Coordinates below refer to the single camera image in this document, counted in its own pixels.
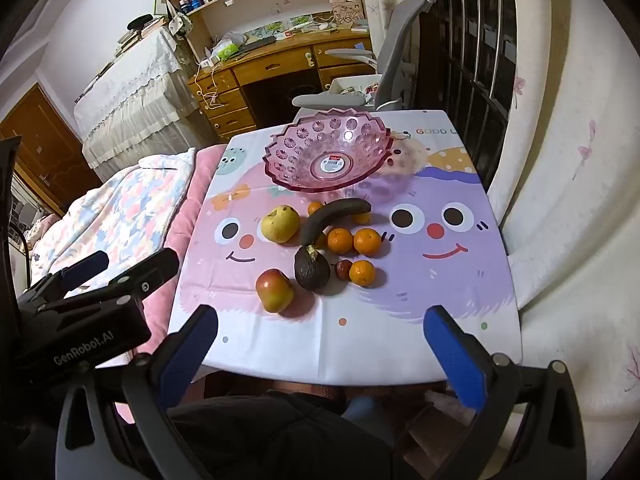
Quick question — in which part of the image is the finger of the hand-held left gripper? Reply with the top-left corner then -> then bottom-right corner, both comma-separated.
65,247 -> 180,311
20,250 -> 110,311

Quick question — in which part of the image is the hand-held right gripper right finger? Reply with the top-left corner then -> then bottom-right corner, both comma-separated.
390,305 -> 587,480

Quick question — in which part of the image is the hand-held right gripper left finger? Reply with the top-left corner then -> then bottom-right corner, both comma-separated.
55,304 -> 219,480

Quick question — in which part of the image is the red apple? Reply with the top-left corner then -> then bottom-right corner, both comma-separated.
255,268 -> 296,313

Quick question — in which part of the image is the dark avocado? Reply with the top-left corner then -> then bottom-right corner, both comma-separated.
293,245 -> 332,293

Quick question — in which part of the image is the yellow pear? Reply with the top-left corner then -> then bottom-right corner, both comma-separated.
260,205 -> 301,244

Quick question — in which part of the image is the pink plastic fruit bowl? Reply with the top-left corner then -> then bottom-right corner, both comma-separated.
262,108 -> 393,193

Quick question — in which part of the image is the pink quilt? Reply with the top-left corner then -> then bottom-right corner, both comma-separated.
95,144 -> 228,411

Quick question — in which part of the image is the cartoon printed tablecloth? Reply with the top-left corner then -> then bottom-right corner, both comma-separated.
167,109 -> 523,387

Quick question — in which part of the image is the person's dark clothing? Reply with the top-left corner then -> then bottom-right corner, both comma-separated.
165,389 -> 397,480

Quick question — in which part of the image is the wooden door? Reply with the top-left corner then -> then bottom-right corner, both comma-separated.
0,82 -> 103,217

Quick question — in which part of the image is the white lace furniture cover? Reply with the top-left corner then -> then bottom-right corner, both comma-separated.
73,25 -> 202,183

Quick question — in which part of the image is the white floral curtain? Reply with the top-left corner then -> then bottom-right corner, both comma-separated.
487,0 -> 640,461

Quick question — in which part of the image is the stack of books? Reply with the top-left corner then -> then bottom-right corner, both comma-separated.
116,14 -> 171,57

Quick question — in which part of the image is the wooden bookshelf hutch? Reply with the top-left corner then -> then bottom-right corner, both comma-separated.
150,0 -> 373,63

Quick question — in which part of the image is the metal window grille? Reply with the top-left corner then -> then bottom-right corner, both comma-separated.
415,0 -> 518,196

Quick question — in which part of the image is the grey office chair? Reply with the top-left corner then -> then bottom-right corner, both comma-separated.
291,0 -> 441,111

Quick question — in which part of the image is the white charging cable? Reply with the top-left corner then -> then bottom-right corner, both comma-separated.
194,57 -> 226,108

